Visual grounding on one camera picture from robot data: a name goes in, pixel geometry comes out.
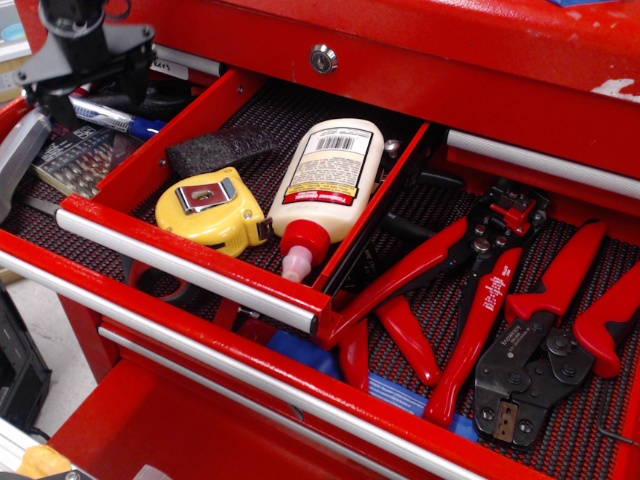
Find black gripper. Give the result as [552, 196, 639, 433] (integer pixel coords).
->
[14, 1, 155, 129]

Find blue white marker pen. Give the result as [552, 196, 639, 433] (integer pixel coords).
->
[69, 97, 167, 140]

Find red small upper drawer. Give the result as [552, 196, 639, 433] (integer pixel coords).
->
[57, 70, 429, 348]

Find red wide lower drawer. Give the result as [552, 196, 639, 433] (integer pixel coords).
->
[0, 94, 640, 480]

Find drill bit set case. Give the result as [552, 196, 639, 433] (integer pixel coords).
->
[32, 123, 143, 198]

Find white markers label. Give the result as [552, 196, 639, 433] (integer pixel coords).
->
[150, 58, 189, 80]

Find grey silver tool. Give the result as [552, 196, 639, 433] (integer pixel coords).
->
[1, 107, 52, 222]

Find black sanding block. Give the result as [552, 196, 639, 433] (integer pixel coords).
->
[166, 126, 278, 178]

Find yellow tape measure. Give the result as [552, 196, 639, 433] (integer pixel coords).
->
[155, 167, 272, 257]

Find silver round key lock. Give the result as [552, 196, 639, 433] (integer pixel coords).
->
[309, 44, 338, 75]

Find white glue bottle red cap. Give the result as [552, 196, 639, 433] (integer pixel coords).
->
[268, 118, 384, 283]

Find red tool chest cabinet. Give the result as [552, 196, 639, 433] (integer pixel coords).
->
[14, 0, 640, 480]

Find black plastic crate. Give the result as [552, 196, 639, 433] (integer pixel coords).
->
[1, 284, 52, 432]

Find blue paper package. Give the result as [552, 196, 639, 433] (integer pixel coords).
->
[265, 329, 479, 442]

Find black handled tool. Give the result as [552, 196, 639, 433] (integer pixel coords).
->
[86, 80, 201, 122]

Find black red handled scissors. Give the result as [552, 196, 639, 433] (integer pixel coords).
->
[120, 254, 199, 307]

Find red handled pliers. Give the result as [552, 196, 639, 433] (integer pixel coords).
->
[338, 296, 441, 390]

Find red handled wire stripper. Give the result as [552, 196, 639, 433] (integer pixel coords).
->
[327, 179, 550, 428]

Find red handled crimping tool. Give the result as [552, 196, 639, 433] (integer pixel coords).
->
[474, 220, 639, 450]

